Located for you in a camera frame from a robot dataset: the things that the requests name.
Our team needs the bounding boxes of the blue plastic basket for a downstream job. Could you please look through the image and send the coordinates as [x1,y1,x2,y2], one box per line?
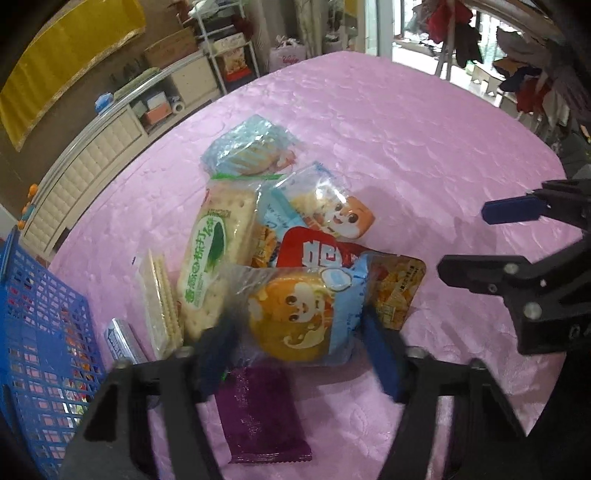
[0,226,109,478]

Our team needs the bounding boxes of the white metal shelf rack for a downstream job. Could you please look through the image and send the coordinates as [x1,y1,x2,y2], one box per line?
[187,0,262,95]

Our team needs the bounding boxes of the cardboard box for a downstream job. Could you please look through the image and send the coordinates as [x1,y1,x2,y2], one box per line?
[142,28,199,70]

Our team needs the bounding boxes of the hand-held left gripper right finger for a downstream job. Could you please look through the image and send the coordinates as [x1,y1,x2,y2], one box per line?
[362,307,543,480]

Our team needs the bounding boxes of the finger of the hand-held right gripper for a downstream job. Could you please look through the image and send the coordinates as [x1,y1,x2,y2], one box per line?
[481,179,591,232]
[436,240,591,320]

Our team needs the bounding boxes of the patterned curtain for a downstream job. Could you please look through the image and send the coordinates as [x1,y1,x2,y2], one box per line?
[293,0,326,58]

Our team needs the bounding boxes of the orange bun packet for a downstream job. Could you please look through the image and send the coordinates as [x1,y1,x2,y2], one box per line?
[217,265,370,367]

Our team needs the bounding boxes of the purple snack packet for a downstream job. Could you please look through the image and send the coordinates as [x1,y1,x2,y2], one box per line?
[216,367,314,463]

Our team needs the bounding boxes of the yellow wall cloth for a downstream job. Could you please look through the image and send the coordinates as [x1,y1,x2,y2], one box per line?
[0,0,147,153]

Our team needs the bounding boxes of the clothes drying rack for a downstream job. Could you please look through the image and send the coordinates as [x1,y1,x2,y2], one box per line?
[416,0,591,153]

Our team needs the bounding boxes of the green label cracker packet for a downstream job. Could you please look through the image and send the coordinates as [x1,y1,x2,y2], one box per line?
[178,178,259,340]

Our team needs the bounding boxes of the blue striped snack packet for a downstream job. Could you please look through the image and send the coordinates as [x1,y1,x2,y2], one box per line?
[252,187,305,268]

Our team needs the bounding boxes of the orange box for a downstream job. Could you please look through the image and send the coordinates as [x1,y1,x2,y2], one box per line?
[141,105,172,130]

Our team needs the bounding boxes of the light blue biscuit packet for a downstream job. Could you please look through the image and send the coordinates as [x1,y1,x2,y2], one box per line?
[201,114,308,178]

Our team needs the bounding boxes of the red snack packet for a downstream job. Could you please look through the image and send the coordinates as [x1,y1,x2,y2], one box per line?
[276,226,370,271]

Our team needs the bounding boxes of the small silver packet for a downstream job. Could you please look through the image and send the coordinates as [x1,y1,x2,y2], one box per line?
[104,318,148,363]

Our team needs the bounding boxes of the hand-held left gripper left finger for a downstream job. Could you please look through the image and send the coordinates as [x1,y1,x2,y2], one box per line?
[60,316,242,480]

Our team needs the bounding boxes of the cream television cabinet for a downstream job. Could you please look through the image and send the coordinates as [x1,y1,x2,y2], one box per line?
[21,55,220,254]

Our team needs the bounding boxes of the squirrel print snack packet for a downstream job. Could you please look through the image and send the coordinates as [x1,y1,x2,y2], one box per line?
[272,161,376,241]

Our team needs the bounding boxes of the clear wafer cracker packet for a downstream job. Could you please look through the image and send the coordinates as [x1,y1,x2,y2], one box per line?
[139,249,185,361]

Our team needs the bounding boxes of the pink plastic bag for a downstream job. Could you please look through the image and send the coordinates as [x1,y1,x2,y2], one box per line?
[269,37,306,72]

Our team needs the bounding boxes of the green folded cushion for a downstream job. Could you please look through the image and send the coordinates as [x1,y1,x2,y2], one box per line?
[113,67,162,100]

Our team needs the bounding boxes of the orange chips packet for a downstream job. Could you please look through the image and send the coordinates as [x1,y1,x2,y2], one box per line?
[367,253,428,330]

